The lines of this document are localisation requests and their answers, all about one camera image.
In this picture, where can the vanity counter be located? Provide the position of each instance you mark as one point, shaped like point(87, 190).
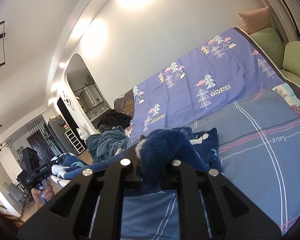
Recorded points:
point(98, 113)

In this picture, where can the tall green houseplant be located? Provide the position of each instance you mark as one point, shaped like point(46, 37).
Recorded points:
point(50, 137)

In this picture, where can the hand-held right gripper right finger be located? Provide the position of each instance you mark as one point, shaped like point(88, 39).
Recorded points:
point(180, 177)

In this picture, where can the wall clock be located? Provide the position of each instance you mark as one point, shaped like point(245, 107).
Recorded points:
point(67, 100)

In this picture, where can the grey dining chair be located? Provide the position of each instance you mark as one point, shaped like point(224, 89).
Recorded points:
point(13, 191)

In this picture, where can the peach pillow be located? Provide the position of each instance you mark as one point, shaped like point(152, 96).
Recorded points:
point(256, 20)

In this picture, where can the person's hair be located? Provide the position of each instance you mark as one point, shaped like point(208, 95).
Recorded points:
point(10, 221)

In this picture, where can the dark branch-print blanket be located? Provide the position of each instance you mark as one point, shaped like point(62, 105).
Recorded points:
point(125, 103)

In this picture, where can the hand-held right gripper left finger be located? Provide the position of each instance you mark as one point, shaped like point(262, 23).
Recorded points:
point(132, 170)

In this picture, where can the black clothes heap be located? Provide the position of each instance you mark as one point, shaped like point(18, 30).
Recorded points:
point(115, 120)

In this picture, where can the teal fleece blanket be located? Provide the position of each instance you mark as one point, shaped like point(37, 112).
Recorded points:
point(105, 142)

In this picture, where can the blue star-print fleece jacket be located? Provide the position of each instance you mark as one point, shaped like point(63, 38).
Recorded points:
point(160, 150)

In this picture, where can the wall mirror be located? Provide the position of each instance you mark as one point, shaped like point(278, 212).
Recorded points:
point(86, 95)

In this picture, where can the person's left hand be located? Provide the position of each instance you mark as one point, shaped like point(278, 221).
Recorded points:
point(48, 191)

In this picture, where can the dark entry door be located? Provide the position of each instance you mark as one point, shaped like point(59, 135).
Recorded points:
point(38, 143)

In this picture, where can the small green plant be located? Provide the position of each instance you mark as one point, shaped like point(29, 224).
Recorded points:
point(89, 80)

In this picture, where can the cartoon print bed cover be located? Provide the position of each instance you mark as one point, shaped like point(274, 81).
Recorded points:
point(287, 95)

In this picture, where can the white cat figure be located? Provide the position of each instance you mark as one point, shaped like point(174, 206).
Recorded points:
point(82, 133)

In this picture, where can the white shelf rack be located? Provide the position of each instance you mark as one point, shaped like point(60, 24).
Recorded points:
point(73, 141)

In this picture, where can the green pillow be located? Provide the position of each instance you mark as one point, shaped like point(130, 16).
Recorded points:
point(267, 45)
point(297, 57)

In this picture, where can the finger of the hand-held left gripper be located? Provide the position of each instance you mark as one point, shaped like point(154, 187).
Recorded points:
point(46, 168)

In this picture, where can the dark grey cabinet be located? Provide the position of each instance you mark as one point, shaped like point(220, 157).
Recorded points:
point(57, 135)

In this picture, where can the grey striped bed sheet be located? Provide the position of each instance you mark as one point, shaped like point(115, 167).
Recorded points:
point(252, 142)

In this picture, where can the purple tree-print sheet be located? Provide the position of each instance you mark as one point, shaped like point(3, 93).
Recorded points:
point(190, 62)

